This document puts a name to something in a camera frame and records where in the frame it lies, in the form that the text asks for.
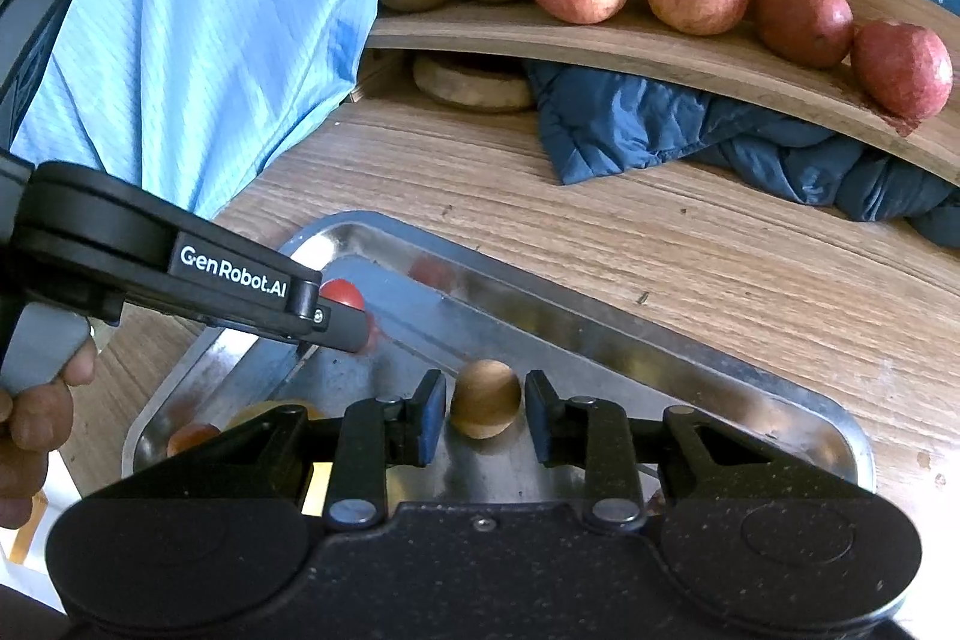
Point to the metal tray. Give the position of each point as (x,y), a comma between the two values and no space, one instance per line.
(480,325)

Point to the dark blue jacket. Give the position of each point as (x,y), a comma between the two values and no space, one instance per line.
(675,123)

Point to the light blue coat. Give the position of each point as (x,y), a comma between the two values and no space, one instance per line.
(225,48)

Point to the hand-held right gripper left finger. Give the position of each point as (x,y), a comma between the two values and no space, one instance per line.
(433,419)

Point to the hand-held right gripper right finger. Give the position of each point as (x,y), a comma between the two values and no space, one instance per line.
(541,419)

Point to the red tomato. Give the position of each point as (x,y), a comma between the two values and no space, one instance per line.
(341,293)

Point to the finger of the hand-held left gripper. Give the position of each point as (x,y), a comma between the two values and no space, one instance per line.
(345,329)

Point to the orange cherry tomato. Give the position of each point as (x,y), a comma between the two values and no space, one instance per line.
(191,439)

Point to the small brown round fruit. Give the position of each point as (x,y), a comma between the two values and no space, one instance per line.
(486,396)

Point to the person's left hand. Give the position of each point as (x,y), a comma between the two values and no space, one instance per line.
(30,430)

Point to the wooden shelf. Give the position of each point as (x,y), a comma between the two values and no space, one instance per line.
(675,59)

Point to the dark red apple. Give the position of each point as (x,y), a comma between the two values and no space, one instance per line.
(802,16)

